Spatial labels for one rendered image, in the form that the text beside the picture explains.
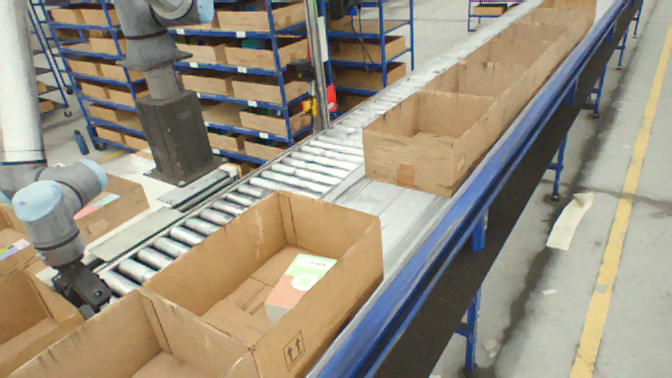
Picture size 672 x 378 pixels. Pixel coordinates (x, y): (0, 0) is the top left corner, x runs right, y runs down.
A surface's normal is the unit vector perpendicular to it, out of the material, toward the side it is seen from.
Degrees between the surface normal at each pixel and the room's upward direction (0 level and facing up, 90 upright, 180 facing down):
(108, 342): 90
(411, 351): 0
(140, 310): 90
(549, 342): 0
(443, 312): 0
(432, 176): 91
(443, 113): 89
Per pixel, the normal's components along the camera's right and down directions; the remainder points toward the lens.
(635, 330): -0.10, -0.87
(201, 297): 0.83, 0.19
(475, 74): -0.55, 0.45
